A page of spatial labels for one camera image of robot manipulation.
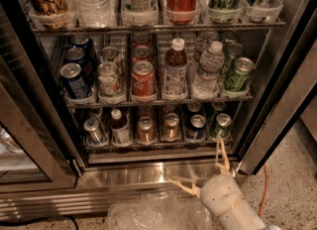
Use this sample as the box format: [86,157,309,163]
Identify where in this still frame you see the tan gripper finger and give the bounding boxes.
[215,137,231,175]
[167,176,200,197]

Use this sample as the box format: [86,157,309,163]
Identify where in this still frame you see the small tea bottle bottom shelf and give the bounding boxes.
[111,108,130,144]

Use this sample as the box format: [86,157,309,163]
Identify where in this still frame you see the red coke can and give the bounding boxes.
[132,60,156,97]
[132,46,153,63]
[131,33,152,48]

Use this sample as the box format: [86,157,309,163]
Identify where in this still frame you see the front red Coke can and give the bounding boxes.
[132,60,156,97]

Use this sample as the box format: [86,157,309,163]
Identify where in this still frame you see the wire shelf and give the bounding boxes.
[32,18,285,36]
[83,136,234,153]
[64,93,253,108]

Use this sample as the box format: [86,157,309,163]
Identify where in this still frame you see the rear green can bottom shelf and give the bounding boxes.
[207,102,226,122]

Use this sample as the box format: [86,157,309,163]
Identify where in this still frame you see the silver can bottom shelf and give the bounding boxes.
[83,117,106,145]

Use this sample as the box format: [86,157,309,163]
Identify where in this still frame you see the front green can bottom shelf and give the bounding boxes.
[210,113,232,139]

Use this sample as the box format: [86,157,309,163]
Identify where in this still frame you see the brown tea bottle middle shelf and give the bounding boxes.
[162,38,187,98]

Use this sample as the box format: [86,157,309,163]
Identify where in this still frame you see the rear green can middle shelf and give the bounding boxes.
[220,31,239,45]

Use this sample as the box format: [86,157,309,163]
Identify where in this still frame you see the open fridge door right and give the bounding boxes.
[220,39,317,206]

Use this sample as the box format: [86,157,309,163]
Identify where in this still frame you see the orange extension cable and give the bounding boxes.
[257,164,269,220]

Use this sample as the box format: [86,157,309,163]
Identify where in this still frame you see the rear red Coke can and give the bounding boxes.
[131,33,152,48]

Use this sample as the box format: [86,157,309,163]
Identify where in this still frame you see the clear water bottle top shelf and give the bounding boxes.
[76,0,114,29]

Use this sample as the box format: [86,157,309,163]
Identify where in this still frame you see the white label bottle top shelf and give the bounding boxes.
[122,0,157,26]

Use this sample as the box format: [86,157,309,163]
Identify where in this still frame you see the bottom wire shelf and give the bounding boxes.
[83,136,234,153]

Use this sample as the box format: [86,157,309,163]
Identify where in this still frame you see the top wire shelf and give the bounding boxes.
[32,18,285,36]

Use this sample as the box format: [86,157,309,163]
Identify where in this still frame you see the blue pepsi can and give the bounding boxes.
[59,62,91,99]
[71,35,97,65]
[64,48,94,86]

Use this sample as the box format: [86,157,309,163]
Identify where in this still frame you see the black power cable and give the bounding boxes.
[0,214,79,230]

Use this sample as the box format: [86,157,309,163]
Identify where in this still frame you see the rear water bottle middle shelf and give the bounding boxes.
[193,30,219,61]

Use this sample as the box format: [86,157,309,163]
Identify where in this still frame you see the front green can middle shelf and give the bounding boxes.
[224,57,255,92]

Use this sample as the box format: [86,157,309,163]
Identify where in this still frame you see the rear white green can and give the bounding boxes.
[100,46,124,74]

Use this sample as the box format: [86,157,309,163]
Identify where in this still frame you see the middle red Coke can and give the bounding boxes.
[132,46,153,63]

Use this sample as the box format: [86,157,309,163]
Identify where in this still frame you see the clear plastic bin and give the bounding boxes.
[107,195,213,230]

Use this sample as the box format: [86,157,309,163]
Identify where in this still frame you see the front water bottle middle shelf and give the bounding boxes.
[193,41,225,99]

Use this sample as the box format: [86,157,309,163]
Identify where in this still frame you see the middle blue Pepsi can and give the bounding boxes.
[64,48,94,86]

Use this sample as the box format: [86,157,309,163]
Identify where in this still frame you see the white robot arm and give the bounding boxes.
[166,136,282,230]

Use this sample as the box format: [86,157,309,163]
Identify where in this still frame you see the white green can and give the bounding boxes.
[100,46,124,74]
[97,62,121,97]

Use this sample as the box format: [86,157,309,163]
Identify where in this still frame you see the glass fridge door left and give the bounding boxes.
[0,7,75,193]

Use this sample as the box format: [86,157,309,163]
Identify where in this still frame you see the front white green can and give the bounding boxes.
[97,62,121,97]

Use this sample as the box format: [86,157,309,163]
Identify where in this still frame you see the front blue Pepsi can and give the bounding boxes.
[59,62,91,99]

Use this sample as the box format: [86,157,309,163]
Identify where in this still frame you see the rear blue can bottom shelf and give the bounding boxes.
[185,103,202,117]

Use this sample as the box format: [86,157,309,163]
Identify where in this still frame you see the stainless steel fridge cabinet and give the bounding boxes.
[0,0,317,222]

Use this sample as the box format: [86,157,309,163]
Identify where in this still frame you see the rear blue Pepsi can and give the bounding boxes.
[71,35,97,65]

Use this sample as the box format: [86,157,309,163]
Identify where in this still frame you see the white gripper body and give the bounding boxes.
[200,173,244,216]

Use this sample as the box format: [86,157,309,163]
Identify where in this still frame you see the middle wire shelf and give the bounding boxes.
[64,93,253,108]

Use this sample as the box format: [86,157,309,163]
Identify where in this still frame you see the front blue can bottom shelf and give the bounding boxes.
[186,114,206,140]

